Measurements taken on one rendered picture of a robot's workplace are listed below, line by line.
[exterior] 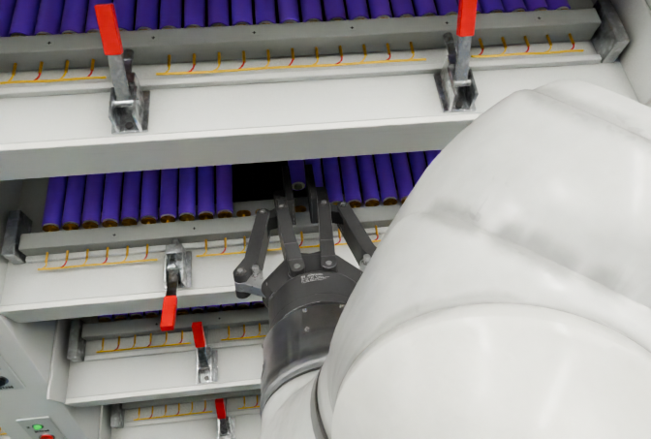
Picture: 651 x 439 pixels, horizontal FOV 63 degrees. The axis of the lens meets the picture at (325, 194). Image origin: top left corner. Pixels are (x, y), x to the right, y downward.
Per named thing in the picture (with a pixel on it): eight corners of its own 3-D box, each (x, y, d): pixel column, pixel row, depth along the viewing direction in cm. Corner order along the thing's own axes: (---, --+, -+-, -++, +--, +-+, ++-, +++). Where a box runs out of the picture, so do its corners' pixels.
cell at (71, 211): (88, 177, 61) (82, 229, 58) (72, 178, 61) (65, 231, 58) (82, 170, 59) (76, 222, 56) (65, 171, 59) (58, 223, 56)
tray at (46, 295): (553, 274, 62) (592, 243, 54) (17, 323, 58) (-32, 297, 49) (509, 133, 72) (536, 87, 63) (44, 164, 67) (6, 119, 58)
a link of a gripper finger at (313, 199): (309, 198, 51) (317, 198, 51) (304, 164, 57) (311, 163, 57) (310, 224, 53) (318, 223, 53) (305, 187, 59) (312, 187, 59)
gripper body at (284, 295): (383, 297, 36) (359, 220, 44) (258, 310, 35) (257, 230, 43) (380, 371, 40) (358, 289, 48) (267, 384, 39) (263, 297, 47)
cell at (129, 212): (143, 173, 61) (139, 225, 58) (127, 174, 61) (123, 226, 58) (139, 165, 60) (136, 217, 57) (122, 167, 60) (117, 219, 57)
